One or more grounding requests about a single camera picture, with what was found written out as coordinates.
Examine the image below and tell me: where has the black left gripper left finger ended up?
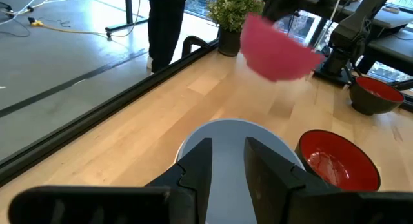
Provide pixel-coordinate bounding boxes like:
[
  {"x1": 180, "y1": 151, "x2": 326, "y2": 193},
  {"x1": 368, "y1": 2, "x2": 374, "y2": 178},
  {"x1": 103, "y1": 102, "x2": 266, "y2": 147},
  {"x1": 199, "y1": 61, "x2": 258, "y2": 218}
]
[{"x1": 8, "y1": 138, "x2": 213, "y2": 224}]

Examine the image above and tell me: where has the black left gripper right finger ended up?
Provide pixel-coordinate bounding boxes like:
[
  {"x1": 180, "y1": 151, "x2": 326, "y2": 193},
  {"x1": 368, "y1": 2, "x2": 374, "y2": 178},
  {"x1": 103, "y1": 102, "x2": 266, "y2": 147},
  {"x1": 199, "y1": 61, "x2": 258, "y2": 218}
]
[{"x1": 244, "y1": 137, "x2": 413, "y2": 224}]

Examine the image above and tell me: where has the white bowl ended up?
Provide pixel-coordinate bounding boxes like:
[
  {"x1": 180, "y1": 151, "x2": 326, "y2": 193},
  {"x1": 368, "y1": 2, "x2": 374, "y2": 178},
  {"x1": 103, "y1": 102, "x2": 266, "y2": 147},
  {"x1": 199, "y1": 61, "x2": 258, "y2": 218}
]
[{"x1": 174, "y1": 118, "x2": 306, "y2": 224}]

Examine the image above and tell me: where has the pink bowl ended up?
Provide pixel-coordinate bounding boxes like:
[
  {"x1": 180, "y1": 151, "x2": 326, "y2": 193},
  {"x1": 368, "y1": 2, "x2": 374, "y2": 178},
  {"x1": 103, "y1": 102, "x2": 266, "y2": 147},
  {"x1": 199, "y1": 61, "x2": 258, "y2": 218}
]
[{"x1": 240, "y1": 13, "x2": 325, "y2": 83}]

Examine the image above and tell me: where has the green potted plant black pot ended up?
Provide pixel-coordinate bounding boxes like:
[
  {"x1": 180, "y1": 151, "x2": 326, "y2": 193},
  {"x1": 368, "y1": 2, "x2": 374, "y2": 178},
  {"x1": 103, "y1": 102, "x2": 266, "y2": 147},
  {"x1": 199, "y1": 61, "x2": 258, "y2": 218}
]
[{"x1": 206, "y1": 0, "x2": 265, "y2": 57}]

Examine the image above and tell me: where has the dark side desk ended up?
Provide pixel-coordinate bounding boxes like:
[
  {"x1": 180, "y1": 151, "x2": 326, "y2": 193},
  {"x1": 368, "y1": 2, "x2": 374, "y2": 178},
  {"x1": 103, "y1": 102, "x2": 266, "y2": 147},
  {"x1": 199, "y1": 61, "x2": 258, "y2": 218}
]
[{"x1": 335, "y1": 0, "x2": 413, "y2": 77}]

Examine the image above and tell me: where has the person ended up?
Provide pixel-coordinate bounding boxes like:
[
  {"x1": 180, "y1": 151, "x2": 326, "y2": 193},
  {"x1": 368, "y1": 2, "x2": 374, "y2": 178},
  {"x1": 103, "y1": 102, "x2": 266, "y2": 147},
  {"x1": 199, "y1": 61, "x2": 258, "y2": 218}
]
[{"x1": 146, "y1": 0, "x2": 188, "y2": 74}]

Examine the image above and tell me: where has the black desk with flat foot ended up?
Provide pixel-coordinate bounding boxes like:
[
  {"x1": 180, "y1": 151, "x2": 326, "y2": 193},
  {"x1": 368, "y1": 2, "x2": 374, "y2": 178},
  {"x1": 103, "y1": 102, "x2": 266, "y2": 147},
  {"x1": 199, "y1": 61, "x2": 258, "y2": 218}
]
[{"x1": 105, "y1": 0, "x2": 149, "y2": 33}]

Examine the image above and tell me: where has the black curved frame handle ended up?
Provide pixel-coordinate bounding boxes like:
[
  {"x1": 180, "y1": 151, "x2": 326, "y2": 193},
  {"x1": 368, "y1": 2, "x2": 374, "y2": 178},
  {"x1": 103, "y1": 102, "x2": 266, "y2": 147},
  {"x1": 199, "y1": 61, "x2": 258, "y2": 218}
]
[{"x1": 181, "y1": 35, "x2": 212, "y2": 59}]

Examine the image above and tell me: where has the black long frame rail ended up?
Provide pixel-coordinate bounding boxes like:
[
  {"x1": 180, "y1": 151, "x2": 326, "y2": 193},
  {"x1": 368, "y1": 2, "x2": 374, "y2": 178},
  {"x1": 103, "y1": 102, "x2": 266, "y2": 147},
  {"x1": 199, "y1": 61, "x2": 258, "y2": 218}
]
[{"x1": 0, "y1": 38, "x2": 220, "y2": 188}]

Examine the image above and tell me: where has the yellow floor cable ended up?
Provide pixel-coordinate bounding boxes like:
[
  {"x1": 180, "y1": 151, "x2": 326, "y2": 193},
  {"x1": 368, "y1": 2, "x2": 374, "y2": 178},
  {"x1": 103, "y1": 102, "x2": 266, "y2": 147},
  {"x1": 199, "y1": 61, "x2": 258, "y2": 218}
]
[{"x1": 27, "y1": 0, "x2": 145, "y2": 39}]

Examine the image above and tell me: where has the white floor cable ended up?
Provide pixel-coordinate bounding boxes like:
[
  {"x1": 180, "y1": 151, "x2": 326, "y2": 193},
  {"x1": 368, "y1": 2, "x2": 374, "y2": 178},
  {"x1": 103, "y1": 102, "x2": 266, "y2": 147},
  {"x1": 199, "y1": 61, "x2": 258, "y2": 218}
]
[{"x1": 0, "y1": 0, "x2": 70, "y2": 26}]

